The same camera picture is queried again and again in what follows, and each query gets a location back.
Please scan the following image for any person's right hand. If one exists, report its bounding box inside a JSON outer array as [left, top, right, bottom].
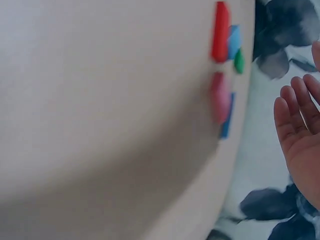
[[273, 40, 320, 211]]

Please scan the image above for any dark blue block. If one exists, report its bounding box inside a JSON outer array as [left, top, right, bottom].
[[219, 91, 237, 139]]

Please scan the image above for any pink block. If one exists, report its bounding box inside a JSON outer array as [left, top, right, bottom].
[[209, 71, 232, 125]]

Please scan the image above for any green block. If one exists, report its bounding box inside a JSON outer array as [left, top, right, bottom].
[[233, 48, 245, 75]]

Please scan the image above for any light blue block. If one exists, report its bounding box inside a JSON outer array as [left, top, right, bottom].
[[226, 24, 242, 60]]

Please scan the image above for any red block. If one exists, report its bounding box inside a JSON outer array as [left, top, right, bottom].
[[211, 1, 231, 63]]

